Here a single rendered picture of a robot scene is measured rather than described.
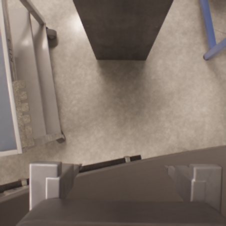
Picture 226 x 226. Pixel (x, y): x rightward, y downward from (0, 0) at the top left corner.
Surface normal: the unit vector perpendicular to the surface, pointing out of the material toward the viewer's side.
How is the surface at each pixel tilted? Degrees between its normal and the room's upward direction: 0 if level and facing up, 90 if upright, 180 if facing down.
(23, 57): 0
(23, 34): 0
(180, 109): 0
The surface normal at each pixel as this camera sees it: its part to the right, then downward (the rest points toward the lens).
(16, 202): 0.84, -0.15
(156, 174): 0.18, -0.05
